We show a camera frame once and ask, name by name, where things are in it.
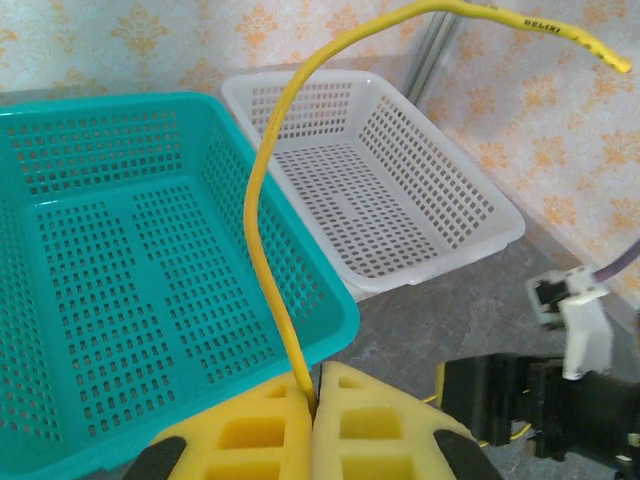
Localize teal plastic basket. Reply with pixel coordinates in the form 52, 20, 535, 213
0, 92, 361, 474

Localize aluminium frame post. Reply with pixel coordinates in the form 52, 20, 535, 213
404, 9, 464, 101

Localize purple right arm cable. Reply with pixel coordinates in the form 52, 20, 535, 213
592, 249, 640, 287

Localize yellow cable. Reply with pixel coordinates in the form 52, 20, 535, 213
248, 0, 634, 446

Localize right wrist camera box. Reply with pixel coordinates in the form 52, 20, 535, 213
524, 264, 617, 382

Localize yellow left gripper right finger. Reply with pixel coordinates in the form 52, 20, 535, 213
312, 360, 504, 480

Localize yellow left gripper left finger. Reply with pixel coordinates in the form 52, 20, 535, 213
119, 373, 314, 480

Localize white plastic basket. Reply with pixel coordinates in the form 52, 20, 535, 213
221, 68, 526, 294

